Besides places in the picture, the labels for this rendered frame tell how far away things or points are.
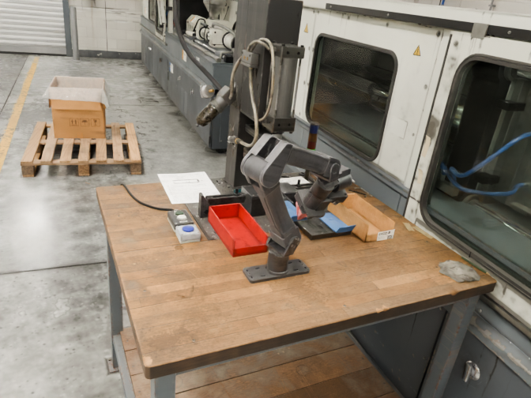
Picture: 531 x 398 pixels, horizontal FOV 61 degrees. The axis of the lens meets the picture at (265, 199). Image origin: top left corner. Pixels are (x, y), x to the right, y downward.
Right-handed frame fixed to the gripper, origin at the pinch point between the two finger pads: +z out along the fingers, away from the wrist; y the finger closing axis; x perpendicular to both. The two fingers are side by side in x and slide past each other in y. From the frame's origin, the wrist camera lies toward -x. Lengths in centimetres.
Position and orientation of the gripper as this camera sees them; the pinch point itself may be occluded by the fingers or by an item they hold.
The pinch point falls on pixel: (299, 217)
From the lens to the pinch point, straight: 148.6
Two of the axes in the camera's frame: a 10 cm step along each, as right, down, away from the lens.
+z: -3.4, 5.6, 7.6
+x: -8.8, 0.8, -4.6
